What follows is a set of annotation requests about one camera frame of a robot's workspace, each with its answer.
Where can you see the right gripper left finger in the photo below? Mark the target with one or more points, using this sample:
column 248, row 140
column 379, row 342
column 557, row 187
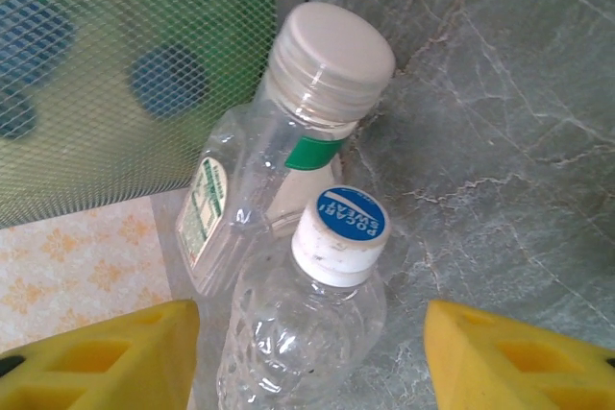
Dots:
column 96, row 367

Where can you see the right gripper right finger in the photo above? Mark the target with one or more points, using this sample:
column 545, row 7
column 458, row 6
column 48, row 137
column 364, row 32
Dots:
column 519, row 367

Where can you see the silver mesh waste bin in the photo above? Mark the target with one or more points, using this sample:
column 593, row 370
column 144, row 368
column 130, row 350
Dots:
column 96, row 93

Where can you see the clear bottle, Pocari Sweat cap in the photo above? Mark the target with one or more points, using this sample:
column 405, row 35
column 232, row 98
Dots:
column 351, row 218

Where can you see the green-white label bottle, white cap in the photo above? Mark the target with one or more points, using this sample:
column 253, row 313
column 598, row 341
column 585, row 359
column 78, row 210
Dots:
column 331, row 45

